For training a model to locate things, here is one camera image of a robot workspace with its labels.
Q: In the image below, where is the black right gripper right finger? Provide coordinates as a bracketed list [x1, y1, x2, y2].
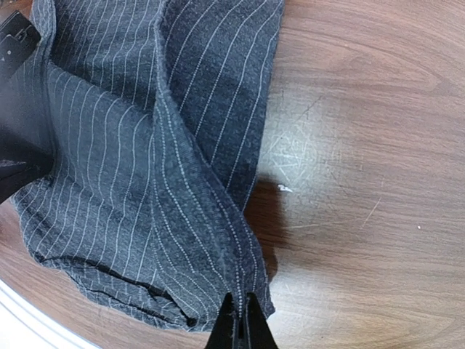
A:
[242, 294, 278, 349]

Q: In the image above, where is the black pinstriped long sleeve shirt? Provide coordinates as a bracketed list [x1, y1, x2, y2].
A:
[12, 1, 284, 332]

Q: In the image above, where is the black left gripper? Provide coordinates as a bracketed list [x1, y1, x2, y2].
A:
[1, 10, 54, 202]

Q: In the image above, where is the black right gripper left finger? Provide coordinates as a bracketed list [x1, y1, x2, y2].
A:
[205, 293, 238, 349]

